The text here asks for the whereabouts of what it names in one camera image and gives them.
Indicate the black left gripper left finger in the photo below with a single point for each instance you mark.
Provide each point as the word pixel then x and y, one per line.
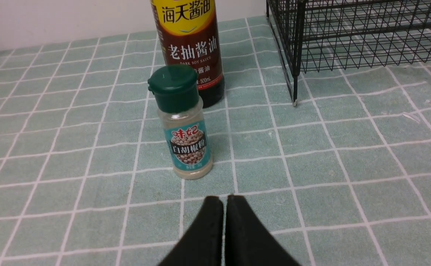
pixel 201 245

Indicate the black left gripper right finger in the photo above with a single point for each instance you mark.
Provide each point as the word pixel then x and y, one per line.
pixel 247 241

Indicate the white pepper shaker green cap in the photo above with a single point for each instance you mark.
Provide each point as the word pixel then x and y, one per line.
pixel 180 109

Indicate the dark soy sauce bottle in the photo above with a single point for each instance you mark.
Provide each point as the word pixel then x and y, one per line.
pixel 188 33

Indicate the green checkered tablecloth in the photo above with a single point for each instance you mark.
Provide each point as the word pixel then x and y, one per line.
pixel 342 179

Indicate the black wire shelf rack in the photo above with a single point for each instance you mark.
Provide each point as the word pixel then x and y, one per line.
pixel 319 35

